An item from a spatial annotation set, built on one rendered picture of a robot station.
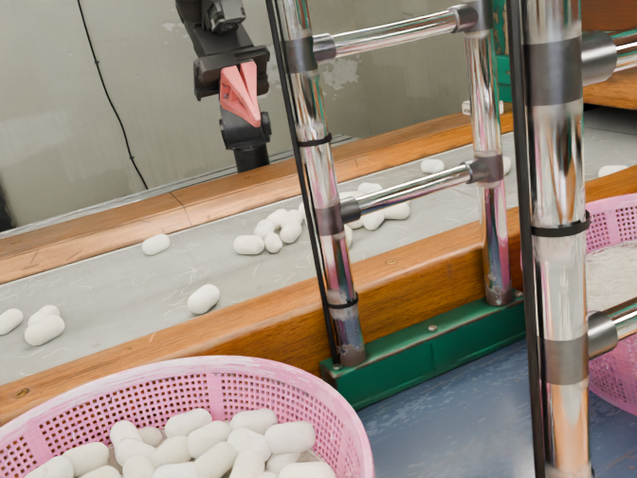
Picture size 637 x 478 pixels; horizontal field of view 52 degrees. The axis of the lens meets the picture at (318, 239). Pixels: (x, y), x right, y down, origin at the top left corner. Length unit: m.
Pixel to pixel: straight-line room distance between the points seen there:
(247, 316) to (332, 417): 0.15
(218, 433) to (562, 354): 0.25
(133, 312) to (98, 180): 2.16
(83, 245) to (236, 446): 0.47
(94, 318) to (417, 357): 0.31
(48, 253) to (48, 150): 1.92
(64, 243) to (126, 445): 0.43
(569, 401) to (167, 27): 2.62
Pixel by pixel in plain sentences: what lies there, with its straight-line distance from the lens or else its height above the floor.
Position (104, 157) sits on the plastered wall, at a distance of 2.79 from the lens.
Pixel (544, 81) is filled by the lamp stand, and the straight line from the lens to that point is 0.25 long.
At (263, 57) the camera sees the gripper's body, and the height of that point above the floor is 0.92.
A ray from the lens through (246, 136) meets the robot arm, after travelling 1.19.
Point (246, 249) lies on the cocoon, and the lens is 0.72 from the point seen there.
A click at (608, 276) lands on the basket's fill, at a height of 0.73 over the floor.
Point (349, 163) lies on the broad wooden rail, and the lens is 0.94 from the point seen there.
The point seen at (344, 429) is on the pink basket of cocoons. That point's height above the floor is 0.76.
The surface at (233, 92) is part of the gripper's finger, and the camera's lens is 0.89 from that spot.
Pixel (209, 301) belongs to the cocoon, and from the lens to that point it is 0.61.
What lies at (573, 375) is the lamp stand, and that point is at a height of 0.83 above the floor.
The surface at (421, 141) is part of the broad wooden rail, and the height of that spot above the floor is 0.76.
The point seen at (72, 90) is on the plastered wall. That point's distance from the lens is 2.75.
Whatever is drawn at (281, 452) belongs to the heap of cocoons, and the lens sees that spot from 0.44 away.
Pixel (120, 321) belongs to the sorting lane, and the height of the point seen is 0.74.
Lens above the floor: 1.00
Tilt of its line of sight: 21 degrees down
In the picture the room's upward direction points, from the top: 10 degrees counter-clockwise
